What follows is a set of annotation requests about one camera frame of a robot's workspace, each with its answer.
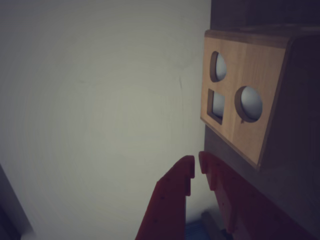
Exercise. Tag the wooden shape sorter box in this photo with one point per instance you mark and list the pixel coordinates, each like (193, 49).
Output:
(250, 75)

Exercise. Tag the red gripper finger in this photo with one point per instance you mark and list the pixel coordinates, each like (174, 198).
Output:
(170, 200)
(245, 205)

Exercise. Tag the blue table clamp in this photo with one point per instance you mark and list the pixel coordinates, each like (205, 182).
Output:
(197, 230)

